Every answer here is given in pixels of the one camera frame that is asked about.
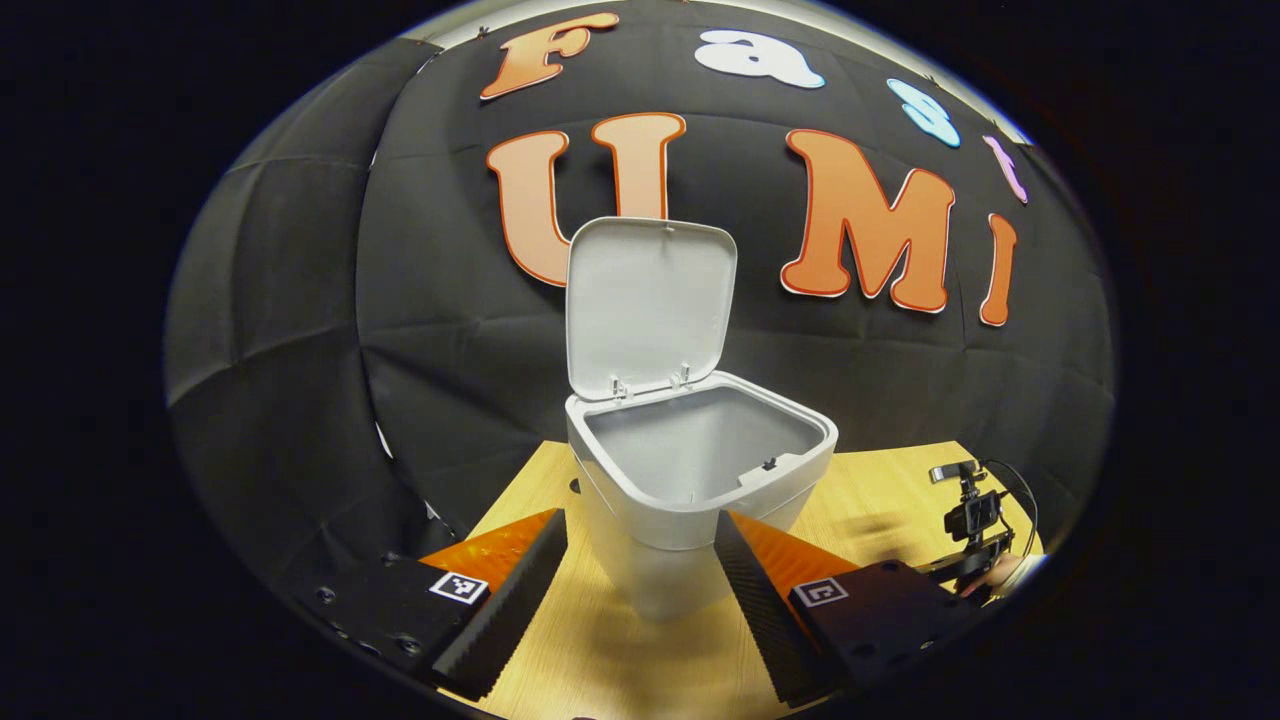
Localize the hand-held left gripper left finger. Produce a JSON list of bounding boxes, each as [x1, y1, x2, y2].
[[298, 508, 569, 703]]

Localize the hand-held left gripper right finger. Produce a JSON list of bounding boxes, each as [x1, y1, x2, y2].
[[713, 510, 986, 709]]

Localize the white desktop garbage bin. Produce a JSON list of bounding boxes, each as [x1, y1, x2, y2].
[[565, 217, 839, 621]]

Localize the wooden desktop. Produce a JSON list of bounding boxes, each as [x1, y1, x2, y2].
[[465, 440, 1046, 720]]

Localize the black backdrop cloth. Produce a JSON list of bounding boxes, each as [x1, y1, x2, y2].
[[165, 0, 1116, 601]]

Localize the black camera cable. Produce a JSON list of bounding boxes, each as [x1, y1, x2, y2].
[[982, 458, 1040, 557]]

